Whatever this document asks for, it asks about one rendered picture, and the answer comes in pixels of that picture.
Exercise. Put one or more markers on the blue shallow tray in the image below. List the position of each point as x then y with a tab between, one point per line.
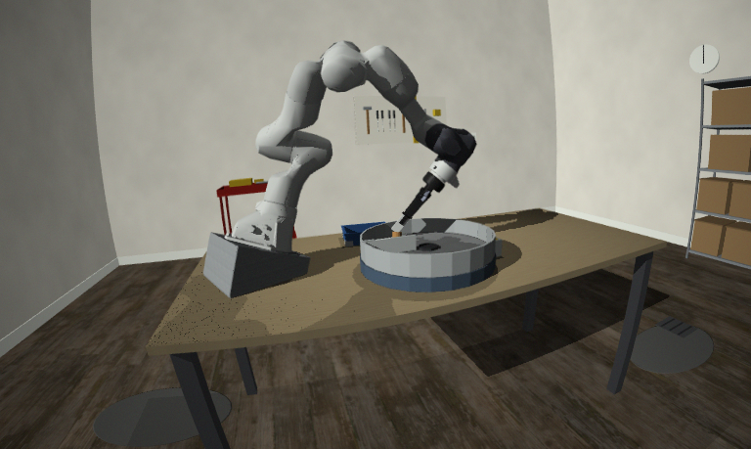
352	232

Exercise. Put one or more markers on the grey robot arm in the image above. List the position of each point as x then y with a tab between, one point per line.
341	68

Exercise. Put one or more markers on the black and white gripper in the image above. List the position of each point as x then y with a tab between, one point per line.
423	195

